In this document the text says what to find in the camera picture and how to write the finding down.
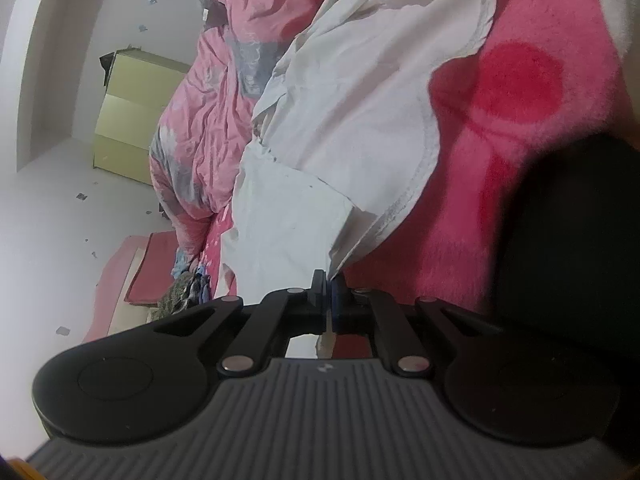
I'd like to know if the yellow green cabinet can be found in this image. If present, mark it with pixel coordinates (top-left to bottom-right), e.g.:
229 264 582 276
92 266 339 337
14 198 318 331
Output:
90 47 193 186

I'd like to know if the white long-sleeve shirt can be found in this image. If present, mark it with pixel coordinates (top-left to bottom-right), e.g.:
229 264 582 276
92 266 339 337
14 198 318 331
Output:
215 0 501 336

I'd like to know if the pink cream headboard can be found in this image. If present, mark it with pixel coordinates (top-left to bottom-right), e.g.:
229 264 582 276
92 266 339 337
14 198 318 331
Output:
87 232 176 346

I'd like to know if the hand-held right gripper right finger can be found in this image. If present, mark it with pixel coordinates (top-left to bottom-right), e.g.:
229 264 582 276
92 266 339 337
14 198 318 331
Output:
330 272 501 378

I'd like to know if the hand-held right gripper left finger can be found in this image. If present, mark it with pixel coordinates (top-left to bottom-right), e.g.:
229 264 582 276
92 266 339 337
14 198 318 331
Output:
155 269 331 378

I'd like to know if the light blue cloth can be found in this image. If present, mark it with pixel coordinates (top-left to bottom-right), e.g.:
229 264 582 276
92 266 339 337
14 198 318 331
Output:
172 252 211 306

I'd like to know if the olive green garment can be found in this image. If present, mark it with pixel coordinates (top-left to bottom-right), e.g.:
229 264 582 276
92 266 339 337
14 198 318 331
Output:
157 275 201 321

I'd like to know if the pink grey floral duvet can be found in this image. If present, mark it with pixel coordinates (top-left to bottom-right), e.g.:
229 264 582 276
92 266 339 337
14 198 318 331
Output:
147 0 381 271

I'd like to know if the dark pink cushion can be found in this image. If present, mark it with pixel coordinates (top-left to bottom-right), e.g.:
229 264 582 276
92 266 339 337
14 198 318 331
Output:
125 230 178 306

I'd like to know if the pink fluffy blanket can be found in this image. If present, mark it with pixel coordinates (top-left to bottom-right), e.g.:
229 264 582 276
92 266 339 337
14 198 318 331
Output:
340 0 640 321

